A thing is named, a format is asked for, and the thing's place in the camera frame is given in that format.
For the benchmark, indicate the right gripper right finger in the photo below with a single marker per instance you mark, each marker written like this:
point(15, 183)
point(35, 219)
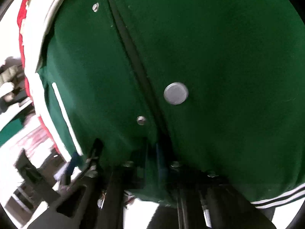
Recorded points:
point(209, 201)

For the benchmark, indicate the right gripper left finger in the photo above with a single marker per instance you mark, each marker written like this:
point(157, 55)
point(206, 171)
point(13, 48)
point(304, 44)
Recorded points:
point(114, 181)

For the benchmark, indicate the green varsity jacket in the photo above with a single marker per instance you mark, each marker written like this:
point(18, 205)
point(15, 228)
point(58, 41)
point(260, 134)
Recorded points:
point(214, 85)

